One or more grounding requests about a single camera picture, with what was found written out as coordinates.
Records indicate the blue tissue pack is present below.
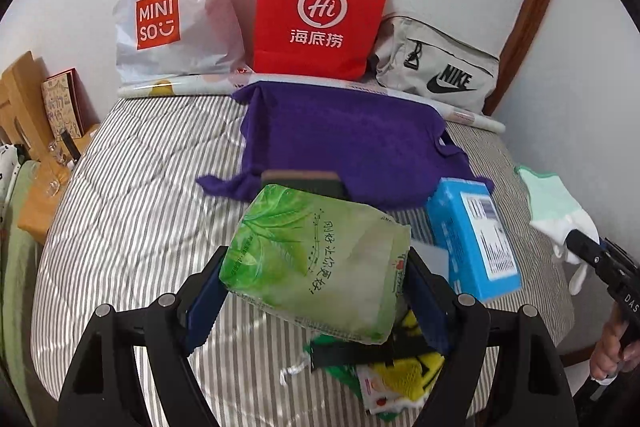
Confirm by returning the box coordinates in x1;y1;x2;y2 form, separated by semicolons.
425;178;522;303

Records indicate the brown wooden door frame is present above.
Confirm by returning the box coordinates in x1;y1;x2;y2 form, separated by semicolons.
484;0;551;115

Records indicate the green fruit store packet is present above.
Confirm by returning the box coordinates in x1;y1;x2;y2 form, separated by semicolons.
304;333;402;423

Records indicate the person's right hand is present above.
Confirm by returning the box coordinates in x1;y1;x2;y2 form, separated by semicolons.
589;313;639;381

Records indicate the fruit print wet wipe packet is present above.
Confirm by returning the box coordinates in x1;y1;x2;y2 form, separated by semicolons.
356;365;427;415

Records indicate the yellow black mesh pouch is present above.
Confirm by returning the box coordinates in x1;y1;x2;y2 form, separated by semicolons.
369;309;446;403

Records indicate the white sponge block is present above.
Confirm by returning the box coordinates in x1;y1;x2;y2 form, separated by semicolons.
411;239;449;281

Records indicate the clear drawstring mesh pouch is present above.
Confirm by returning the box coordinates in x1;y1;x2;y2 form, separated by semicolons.
279;351;312;387

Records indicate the grey Nike waist bag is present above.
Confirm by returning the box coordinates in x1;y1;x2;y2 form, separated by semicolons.
372;15;499;114

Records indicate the rolled printed paper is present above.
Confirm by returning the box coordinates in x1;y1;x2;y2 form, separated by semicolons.
117;72;506;134

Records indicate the red paper shopping bag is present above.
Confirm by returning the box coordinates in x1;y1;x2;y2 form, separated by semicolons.
253;0;386;81

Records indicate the green pocket tissue pack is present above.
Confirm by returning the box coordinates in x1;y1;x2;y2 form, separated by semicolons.
219;184;411;345

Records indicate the white and mint sock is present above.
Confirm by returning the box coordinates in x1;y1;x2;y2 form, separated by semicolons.
515;166;600;296

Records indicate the dark green tea tin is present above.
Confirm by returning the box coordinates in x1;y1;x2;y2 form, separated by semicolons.
260;169;348;200

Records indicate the clear glass cup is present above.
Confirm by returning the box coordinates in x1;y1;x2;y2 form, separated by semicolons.
44;176;62;197

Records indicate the black watch strap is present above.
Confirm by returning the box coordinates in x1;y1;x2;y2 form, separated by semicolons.
308;334;436;371

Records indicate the wooden nightstand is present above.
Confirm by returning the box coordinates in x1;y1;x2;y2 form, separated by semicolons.
17;153;72;245

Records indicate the striped quilted mattress pad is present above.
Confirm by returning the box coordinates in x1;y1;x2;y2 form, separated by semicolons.
30;96;575;426

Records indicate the wooden bed headboard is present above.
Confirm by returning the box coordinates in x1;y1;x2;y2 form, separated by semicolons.
1;51;53;160

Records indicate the purple towel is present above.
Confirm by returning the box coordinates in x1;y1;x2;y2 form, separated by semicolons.
198;84;495;210

